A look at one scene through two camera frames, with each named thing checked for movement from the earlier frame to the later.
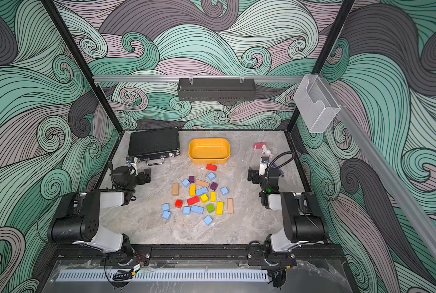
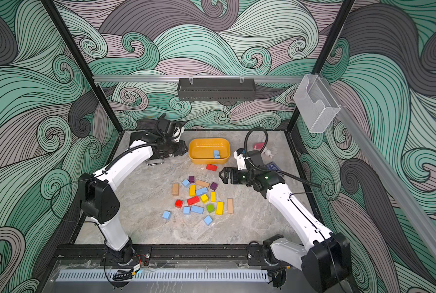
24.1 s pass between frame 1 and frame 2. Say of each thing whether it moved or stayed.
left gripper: moved
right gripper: moved
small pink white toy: stayed
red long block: stayed
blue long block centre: stayed
